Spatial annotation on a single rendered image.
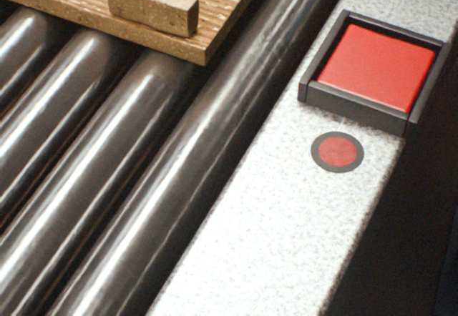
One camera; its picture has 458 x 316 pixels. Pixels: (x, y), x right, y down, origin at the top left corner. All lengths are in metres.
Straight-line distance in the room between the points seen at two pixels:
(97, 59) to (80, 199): 0.11
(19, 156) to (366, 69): 0.22
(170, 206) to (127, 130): 0.06
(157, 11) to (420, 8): 0.19
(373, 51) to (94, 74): 0.18
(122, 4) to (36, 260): 0.18
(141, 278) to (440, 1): 0.29
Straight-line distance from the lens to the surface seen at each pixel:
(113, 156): 0.54
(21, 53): 0.61
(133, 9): 0.58
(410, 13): 0.64
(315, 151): 0.54
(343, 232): 0.51
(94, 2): 0.61
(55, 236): 0.51
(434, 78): 0.57
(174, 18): 0.57
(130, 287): 0.49
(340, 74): 0.57
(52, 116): 0.57
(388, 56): 0.58
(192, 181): 0.52
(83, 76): 0.58
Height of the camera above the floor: 1.33
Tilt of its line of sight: 50 degrees down
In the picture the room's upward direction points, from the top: 1 degrees clockwise
